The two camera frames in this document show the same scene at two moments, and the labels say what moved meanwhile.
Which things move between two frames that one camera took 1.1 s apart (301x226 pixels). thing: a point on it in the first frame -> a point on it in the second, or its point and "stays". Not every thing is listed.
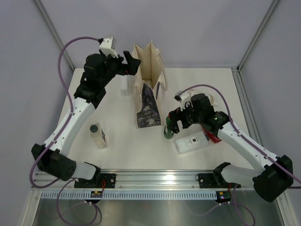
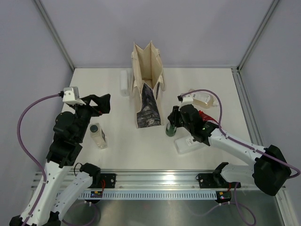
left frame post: x=44 y=14 stays
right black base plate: x=214 y=181 stays
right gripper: x=176 y=115 -> x=174 y=117
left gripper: x=132 y=63 -> x=102 y=102
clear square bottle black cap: x=98 y=134 stays
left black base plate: x=102 y=181 stays
